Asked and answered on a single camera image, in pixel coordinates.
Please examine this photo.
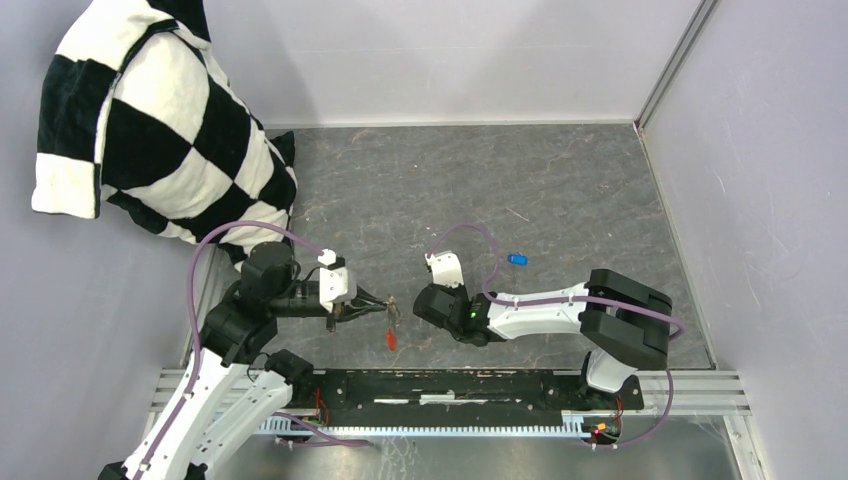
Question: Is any metal key holder red handle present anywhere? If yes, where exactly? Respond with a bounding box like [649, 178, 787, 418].
[386, 295, 402, 352]

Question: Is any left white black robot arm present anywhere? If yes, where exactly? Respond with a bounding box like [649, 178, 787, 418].
[99, 241, 389, 479]

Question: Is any key with blue tag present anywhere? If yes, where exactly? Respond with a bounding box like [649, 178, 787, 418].
[506, 253, 529, 266]

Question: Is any black white checkered cloth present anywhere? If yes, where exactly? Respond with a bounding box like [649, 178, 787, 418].
[31, 1, 297, 266]

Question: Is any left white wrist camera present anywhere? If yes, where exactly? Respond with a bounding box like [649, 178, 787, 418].
[317, 249, 358, 313]

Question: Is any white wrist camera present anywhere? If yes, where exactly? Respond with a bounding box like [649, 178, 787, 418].
[425, 250, 465, 288]
[317, 249, 358, 313]

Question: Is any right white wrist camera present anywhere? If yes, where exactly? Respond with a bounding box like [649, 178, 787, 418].
[425, 250, 465, 288]

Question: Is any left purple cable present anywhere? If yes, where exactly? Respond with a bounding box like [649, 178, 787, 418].
[132, 221, 374, 480]

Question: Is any purple cable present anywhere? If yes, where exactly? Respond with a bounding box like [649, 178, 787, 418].
[132, 221, 374, 480]
[425, 223, 688, 452]

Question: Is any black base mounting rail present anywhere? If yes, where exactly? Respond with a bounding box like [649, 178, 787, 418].
[286, 369, 645, 428]

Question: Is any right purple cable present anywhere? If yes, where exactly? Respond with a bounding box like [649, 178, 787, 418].
[425, 223, 688, 452]

